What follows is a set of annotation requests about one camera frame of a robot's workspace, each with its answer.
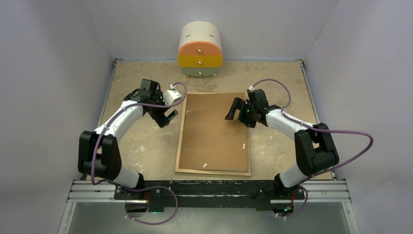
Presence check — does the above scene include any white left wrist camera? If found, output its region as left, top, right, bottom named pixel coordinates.
left=163, top=89, right=182, bottom=106

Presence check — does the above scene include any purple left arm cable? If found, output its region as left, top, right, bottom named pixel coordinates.
left=91, top=81, right=188, bottom=226

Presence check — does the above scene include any round three-drawer mini cabinet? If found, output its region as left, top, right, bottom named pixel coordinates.
left=177, top=21, right=223, bottom=78

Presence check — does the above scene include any aluminium extrusion rail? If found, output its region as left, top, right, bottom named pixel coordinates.
left=68, top=180, right=351, bottom=203

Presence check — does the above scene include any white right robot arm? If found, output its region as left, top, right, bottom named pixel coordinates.
left=225, top=89, right=339, bottom=198

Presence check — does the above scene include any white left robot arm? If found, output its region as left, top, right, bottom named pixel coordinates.
left=78, top=79, right=188, bottom=199

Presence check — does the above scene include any wooden picture frame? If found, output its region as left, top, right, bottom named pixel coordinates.
left=174, top=91, right=252, bottom=177

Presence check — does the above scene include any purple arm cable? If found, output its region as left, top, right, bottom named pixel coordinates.
left=248, top=78, right=374, bottom=223
left=91, top=81, right=188, bottom=226

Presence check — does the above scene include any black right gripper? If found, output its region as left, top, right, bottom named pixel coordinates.
left=225, top=97, right=257, bottom=128

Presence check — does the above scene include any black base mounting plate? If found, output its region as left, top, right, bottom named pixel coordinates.
left=114, top=180, right=305, bottom=212

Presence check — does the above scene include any brown hardboard backing board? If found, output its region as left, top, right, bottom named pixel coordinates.
left=178, top=92, right=249, bottom=173

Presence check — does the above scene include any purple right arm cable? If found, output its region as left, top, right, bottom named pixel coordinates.
left=248, top=78, right=374, bottom=223

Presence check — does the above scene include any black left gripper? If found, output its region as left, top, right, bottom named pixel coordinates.
left=148, top=90, right=177, bottom=127

